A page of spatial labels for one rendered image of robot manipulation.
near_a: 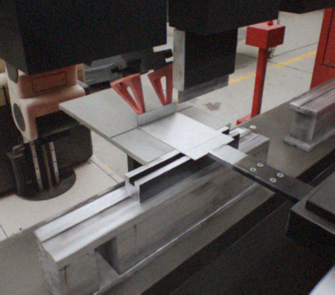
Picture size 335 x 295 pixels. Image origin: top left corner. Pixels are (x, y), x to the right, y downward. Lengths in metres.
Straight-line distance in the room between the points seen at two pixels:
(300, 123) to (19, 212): 1.19
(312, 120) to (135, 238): 0.46
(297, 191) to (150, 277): 0.22
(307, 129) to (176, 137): 0.35
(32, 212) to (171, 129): 1.11
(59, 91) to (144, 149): 0.82
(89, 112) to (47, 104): 0.63
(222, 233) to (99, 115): 0.28
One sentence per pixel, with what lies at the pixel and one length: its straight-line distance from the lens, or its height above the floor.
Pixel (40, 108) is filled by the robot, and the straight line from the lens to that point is 1.25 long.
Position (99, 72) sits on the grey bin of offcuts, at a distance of 3.37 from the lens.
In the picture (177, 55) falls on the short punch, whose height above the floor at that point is 1.14.
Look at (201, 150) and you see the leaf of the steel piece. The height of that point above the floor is 1.00.
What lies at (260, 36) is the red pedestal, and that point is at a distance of 2.32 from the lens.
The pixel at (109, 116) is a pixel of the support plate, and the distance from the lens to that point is 0.61.
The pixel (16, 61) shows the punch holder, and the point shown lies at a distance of 0.31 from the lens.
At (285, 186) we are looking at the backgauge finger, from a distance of 0.45.
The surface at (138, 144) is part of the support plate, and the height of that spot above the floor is 1.00.
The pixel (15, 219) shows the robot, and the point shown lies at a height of 0.28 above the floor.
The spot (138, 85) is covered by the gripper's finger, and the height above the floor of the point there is 1.07.
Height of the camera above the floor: 1.27
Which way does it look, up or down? 27 degrees down
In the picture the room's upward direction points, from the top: straight up
